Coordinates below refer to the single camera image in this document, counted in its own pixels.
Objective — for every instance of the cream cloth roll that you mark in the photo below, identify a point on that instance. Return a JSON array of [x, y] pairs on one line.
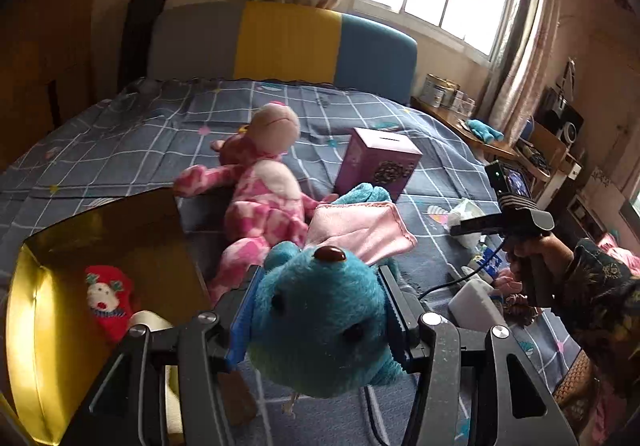
[[150, 320]]

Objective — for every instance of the red plush toy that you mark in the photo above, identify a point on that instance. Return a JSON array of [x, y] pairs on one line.
[[107, 298]]

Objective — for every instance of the wooden wardrobe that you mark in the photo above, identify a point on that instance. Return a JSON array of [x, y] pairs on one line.
[[45, 51]]

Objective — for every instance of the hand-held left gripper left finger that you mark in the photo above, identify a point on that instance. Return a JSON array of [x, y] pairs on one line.
[[241, 326]]

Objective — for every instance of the purple square box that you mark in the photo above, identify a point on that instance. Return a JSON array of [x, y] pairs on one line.
[[372, 163]]

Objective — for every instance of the wooden desk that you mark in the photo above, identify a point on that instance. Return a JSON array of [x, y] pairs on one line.
[[545, 141]]

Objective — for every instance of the black speaker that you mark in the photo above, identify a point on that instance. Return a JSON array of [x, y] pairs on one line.
[[565, 123]]

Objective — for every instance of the person's right forearm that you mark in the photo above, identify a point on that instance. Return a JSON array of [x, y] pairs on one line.
[[605, 306]]

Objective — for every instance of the pink spotted plush toy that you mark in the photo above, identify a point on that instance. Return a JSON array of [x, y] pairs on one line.
[[265, 196]]

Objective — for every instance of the gold box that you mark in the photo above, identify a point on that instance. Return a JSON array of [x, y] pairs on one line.
[[50, 326]]

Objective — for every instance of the white foam block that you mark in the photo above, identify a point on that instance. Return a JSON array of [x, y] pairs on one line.
[[475, 306]]

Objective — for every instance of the grey yellow blue headboard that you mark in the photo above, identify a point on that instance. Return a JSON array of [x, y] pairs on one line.
[[285, 41]]

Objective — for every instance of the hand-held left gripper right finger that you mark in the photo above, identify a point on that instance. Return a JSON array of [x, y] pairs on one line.
[[396, 326]]

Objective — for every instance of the white printed packet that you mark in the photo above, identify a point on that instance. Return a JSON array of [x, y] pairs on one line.
[[465, 221]]

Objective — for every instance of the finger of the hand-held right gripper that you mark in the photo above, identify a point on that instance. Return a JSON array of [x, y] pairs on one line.
[[475, 225]]

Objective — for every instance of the pink cloth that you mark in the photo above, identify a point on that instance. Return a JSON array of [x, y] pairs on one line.
[[620, 253]]

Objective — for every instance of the metal tins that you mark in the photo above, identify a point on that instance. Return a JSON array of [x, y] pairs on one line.
[[440, 91]]

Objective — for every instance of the blue white small packet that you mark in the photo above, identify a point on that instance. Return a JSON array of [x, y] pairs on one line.
[[487, 266]]

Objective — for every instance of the person's right hand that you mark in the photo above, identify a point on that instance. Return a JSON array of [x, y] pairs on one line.
[[515, 258]]

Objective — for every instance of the black tall panel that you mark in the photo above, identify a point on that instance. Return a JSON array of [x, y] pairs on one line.
[[140, 36]]

